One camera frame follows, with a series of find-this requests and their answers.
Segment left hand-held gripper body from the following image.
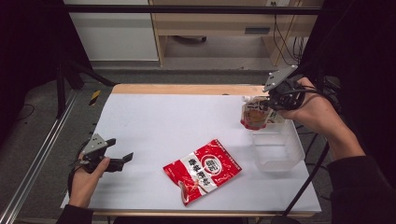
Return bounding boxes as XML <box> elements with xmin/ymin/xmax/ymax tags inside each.
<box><xmin>72</xmin><ymin>133</ymin><xmax>110</xmax><ymax>174</ymax></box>

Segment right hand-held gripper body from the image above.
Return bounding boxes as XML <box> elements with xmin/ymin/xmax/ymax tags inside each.
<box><xmin>262</xmin><ymin>64</ymin><xmax>308</xmax><ymax>112</ymax></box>

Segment spout pouch with white cap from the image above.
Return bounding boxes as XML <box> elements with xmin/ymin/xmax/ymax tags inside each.
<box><xmin>239</xmin><ymin>94</ymin><xmax>286</xmax><ymax>131</ymax></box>

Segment clear plastic container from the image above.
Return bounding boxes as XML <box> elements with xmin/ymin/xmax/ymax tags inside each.
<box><xmin>250</xmin><ymin>119</ymin><xmax>306</xmax><ymax>173</ymax></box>

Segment person's right hand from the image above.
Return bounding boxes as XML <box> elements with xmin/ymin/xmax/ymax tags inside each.
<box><xmin>279</xmin><ymin>77</ymin><xmax>345</xmax><ymax>138</ymax></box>

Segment person's left hand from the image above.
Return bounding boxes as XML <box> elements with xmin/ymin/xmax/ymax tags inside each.
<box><xmin>68</xmin><ymin>156</ymin><xmax>111</xmax><ymax>209</ymax></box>

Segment yellow and black striped tape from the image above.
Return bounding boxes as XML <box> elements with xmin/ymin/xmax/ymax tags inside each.
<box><xmin>88</xmin><ymin>89</ymin><xmax>103</xmax><ymax>107</ymax></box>

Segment black metal stand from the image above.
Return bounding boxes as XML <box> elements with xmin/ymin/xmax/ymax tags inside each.
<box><xmin>55</xmin><ymin>58</ymin><xmax>118</xmax><ymax>119</ymax></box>

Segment red and white snack packet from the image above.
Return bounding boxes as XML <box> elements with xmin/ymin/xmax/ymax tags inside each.
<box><xmin>163</xmin><ymin>138</ymin><xmax>243</xmax><ymax>207</ymax></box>

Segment dark curtain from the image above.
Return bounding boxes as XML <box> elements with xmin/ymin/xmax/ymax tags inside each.
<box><xmin>0</xmin><ymin>0</ymin><xmax>74</xmax><ymax>144</ymax></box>
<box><xmin>298</xmin><ymin>0</ymin><xmax>396</xmax><ymax>188</ymax></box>

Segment wooden desk with drawer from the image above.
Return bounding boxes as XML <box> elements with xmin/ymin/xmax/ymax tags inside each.
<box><xmin>148</xmin><ymin>0</ymin><xmax>325</xmax><ymax>68</ymax></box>

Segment white cabinet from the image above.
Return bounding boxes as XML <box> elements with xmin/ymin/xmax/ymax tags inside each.
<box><xmin>63</xmin><ymin>0</ymin><xmax>160</xmax><ymax>62</ymax></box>

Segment black cables under desk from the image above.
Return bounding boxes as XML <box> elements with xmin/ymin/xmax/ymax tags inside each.
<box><xmin>271</xmin><ymin>1</ymin><xmax>310</xmax><ymax>67</ymax></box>

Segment aluminium floor rail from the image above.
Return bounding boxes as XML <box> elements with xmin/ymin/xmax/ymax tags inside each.
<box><xmin>0</xmin><ymin>89</ymin><xmax>79</xmax><ymax>224</ymax></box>

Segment thin black floor cable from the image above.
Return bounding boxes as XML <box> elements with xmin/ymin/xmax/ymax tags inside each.
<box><xmin>14</xmin><ymin>103</ymin><xmax>35</xmax><ymax>123</ymax></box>

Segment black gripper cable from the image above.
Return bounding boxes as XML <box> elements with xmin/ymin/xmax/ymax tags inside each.
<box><xmin>270</xmin><ymin>88</ymin><xmax>342</xmax><ymax>224</ymax></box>

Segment black horizontal frame bar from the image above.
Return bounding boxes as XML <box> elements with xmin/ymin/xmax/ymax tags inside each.
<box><xmin>61</xmin><ymin>4</ymin><xmax>325</xmax><ymax>16</ymax></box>

